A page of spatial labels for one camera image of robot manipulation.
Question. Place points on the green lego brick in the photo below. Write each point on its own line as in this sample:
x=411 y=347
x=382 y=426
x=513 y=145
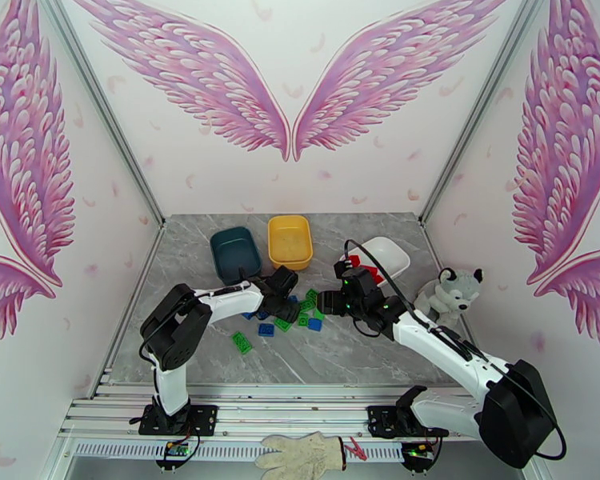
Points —
x=241 y=342
x=282 y=324
x=312 y=295
x=307 y=305
x=304 y=321
x=319 y=314

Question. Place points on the red lego brick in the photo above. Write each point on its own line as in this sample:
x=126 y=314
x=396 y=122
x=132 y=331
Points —
x=376 y=274
x=356 y=260

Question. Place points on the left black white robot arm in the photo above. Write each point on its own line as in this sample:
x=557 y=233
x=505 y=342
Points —
x=175 y=333

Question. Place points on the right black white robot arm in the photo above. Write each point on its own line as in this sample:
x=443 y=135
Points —
x=445 y=343

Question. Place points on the yellow plastic container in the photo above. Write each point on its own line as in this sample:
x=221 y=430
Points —
x=290 y=243

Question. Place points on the white plastic container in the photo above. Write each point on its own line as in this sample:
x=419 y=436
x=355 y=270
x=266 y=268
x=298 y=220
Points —
x=392 y=253

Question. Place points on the teal plastic container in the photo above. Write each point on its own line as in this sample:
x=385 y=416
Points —
x=235 y=253

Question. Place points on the grey white husky plush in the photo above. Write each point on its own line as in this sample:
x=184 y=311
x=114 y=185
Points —
x=455 y=293

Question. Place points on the white knitted work glove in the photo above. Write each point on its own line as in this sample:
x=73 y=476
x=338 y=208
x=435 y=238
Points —
x=302 y=451

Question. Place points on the red crocodile clip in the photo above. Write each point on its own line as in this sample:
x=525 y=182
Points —
x=355 y=449

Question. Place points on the right green circuit board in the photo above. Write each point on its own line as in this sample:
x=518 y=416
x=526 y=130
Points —
x=417 y=451

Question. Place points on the green circuit board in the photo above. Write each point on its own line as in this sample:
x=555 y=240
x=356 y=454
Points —
x=176 y=449
x=417 y=451

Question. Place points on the left green circuit board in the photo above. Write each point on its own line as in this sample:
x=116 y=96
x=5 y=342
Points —
x=176 y=449

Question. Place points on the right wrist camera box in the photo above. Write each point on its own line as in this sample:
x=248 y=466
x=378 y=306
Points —
x=343 y=268

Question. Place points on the aluminium mounting rail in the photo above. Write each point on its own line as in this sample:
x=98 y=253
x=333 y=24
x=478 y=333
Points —
x=290 y=413

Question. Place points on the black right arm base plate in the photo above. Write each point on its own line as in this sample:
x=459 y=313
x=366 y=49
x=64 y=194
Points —
x=380 y=421

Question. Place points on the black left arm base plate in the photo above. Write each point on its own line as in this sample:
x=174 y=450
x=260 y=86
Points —
x=205 y=418

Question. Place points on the aluminium frame post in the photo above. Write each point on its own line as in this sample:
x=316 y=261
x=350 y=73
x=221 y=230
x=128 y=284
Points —
x=485 y=103
x=100 y=103

